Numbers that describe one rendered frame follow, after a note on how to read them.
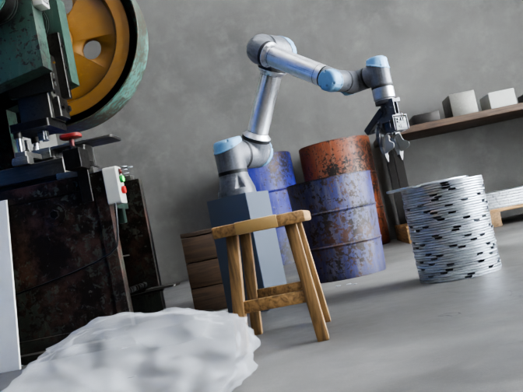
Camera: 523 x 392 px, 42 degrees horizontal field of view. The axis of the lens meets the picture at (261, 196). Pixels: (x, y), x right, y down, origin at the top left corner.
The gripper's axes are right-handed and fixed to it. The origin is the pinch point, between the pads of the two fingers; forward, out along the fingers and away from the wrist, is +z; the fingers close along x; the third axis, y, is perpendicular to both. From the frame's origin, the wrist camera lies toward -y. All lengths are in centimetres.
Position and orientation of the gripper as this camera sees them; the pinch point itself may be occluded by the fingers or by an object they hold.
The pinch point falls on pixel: (392, 158)
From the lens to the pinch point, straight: 242.2
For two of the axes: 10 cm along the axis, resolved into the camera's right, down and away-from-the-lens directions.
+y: 5.5, -1.6, -8.2
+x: 8.1, -1.3, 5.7
